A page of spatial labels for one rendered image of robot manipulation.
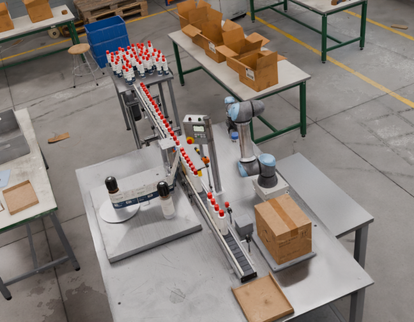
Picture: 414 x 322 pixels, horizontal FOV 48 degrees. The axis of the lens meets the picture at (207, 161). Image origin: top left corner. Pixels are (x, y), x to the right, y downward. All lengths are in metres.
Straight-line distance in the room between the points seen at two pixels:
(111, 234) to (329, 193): 1.59
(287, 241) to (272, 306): 0.39
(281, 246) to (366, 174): 2.28
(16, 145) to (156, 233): 1.89
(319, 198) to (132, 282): 1.44
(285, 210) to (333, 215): 0.49
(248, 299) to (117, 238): 1.04
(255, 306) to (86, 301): 1.82
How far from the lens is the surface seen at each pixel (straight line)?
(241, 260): 3.04
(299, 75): 5.13
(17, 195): 4.27
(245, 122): 3.21
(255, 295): 2.93
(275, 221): 2.92
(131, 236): 3.36
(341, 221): 3.34
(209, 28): 5.77
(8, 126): 5.24
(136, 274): 3.18
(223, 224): 3.12
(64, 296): 4.40
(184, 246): 3.25
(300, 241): 2.98
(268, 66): 4.84
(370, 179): 4.96
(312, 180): 3.64
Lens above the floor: 3.20
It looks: 37 degrees down
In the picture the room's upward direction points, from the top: 10 degrees counter-clockwise
